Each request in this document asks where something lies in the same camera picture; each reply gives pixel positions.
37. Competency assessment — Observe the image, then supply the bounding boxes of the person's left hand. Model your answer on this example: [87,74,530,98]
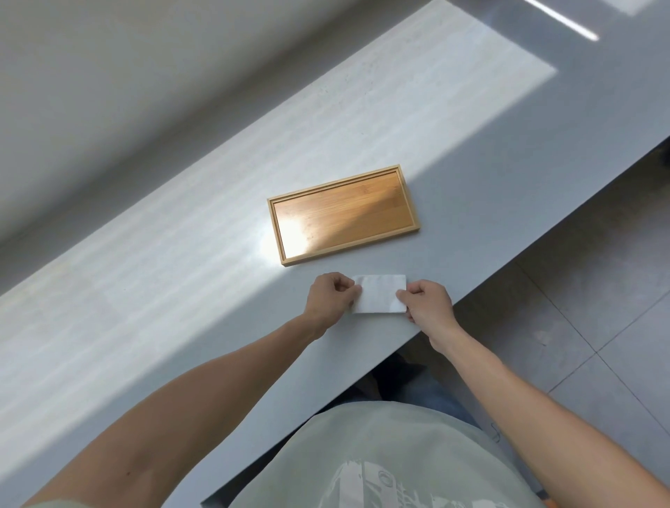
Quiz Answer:
[304,272,363,330]

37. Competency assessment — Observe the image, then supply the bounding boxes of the person's right hand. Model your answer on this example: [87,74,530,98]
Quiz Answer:
[396,279,455,338]

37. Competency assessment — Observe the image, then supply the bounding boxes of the white paper napkin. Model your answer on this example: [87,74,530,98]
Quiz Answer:
[350,274,408,316]

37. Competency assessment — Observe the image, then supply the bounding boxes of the person's right forearm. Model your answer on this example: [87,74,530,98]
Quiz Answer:
[428,322,670,508]

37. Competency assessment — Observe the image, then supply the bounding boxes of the person's left forearm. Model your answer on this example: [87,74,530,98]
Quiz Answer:
[21,313,332,508]

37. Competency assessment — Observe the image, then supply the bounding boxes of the rectangular bamboo tray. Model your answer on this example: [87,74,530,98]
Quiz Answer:
[267,164,421,268]

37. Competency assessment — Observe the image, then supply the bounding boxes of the blue jeans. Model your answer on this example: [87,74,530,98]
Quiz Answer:
[374,352,482,431]

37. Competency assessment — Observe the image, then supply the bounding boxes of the pale green printed shirt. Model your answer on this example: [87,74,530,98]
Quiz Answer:
[217,400,548,508]

